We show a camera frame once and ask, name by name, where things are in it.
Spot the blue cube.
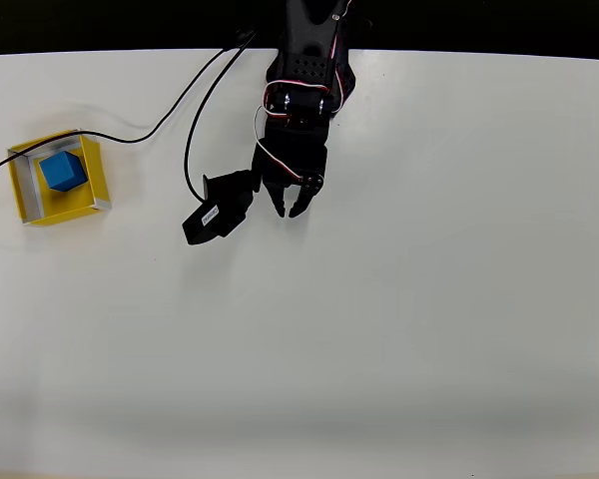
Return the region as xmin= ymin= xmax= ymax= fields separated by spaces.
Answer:
xmin=38 ymin=151 xmax=88 ymax=193

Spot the yellow open box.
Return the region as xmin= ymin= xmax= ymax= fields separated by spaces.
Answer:
xmin=6 ymin=129 xmax=114 ymax=228

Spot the red white servo wire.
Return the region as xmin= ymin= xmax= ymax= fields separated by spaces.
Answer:
xmin=254 ymin=78 xmax=331 ymax=185
xmin=328 ymin=0 xmax=354 ymax=69

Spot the black camera cable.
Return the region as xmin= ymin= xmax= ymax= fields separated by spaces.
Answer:
xmin=183 ymin=28 xmax=261 ymax=204

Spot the thin black cable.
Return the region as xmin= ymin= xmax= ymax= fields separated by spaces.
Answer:
xmin=0 ymin=28 xmax=251 ymax=184

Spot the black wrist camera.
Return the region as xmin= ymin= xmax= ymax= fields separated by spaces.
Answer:
xmin=181 ymin=170 xmax=262 ymax=246

